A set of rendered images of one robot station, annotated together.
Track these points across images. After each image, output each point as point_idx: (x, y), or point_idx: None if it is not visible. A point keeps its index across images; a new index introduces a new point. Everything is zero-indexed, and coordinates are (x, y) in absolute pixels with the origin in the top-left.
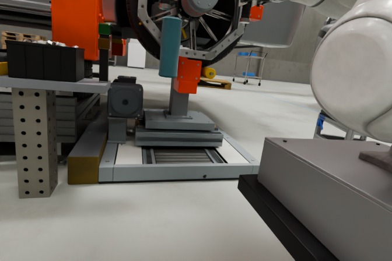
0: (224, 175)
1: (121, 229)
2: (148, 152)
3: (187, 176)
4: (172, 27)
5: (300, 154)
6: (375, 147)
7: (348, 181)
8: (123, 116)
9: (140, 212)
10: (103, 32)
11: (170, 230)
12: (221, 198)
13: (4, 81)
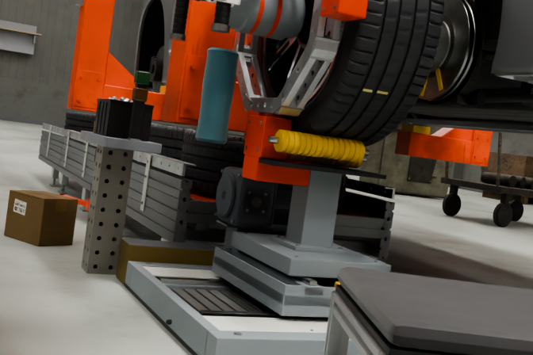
0: (182, 334)
1: (32, 291)
2: (199, 279)
3: (161, 311)
4: (206, 62)
5: None
6: None
7: None
8: (224, 220)
9: (64, 297)
10: (135, 80)
11: (29, 305)
12: (113, 334)
13: (87, 135)
